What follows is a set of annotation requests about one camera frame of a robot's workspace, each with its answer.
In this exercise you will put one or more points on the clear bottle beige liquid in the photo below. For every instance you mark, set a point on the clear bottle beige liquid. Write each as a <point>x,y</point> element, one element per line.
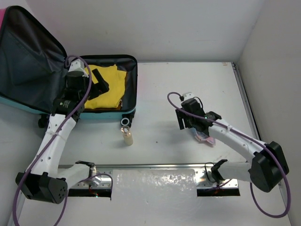
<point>127,136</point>

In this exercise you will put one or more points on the silver mounting rail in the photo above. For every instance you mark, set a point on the silver mounting rail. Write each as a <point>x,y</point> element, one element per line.
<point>199,173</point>

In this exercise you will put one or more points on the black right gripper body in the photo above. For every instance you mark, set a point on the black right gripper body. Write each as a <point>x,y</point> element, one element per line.
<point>188,122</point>

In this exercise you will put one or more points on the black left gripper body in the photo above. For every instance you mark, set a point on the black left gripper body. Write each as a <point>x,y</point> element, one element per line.
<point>83,92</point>

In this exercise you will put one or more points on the yellow cloth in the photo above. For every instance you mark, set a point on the yellow cloth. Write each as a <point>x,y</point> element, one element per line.
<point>116,80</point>

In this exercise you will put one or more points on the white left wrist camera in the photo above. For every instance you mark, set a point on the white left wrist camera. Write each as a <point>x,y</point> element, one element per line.
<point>77,66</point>

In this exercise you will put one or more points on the teal suitcase with grey lining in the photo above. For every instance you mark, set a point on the teal suitcase with grey lining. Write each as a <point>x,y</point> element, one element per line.
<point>32,69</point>

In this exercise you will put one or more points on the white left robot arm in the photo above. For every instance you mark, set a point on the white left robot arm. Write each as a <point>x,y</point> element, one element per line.
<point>42,181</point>

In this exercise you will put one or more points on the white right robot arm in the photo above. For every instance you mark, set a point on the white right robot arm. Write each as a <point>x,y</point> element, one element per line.
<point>265,163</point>

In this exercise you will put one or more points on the brown trousers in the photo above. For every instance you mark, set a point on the brown trousers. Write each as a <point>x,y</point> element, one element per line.
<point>120,105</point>

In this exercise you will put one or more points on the blue pink headphones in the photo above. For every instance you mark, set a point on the blue pink headphones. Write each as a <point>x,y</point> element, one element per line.
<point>202,138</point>

